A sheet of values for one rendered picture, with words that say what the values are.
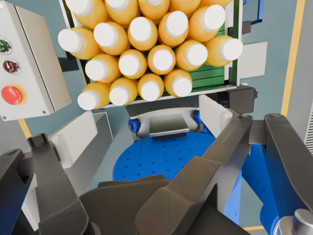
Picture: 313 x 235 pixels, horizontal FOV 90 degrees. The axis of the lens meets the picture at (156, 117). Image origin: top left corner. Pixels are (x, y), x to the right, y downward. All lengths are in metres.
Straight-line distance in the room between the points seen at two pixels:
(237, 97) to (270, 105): 1.36
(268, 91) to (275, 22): 0.56
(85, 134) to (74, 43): 0.22
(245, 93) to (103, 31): 0.37
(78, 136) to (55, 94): 0.26
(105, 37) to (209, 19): 0.19
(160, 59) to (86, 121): 0.20
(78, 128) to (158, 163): 0.23
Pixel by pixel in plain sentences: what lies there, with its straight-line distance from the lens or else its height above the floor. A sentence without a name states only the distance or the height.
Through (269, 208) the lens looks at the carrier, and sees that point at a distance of 0.78.
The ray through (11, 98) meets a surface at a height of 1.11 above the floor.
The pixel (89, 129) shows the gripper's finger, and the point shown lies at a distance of 0.19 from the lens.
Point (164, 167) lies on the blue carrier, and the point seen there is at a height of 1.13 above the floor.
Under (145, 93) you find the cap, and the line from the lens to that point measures 0.33.
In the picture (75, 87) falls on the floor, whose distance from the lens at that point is 1.58.
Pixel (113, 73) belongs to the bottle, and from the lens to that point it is 0.38.
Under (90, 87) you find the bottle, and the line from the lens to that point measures 0.39.
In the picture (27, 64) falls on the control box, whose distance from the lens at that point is 0.38.
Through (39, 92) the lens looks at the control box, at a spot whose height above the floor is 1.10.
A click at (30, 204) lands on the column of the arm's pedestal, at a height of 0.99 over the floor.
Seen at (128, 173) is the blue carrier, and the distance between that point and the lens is 0.36.
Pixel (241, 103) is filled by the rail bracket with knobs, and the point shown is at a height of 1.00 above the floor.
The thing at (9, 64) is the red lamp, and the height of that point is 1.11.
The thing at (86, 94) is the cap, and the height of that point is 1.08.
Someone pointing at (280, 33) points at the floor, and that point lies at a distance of 1.75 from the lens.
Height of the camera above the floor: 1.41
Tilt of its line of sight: 70 degrees down
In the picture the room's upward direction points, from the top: 178 degrees clockwise
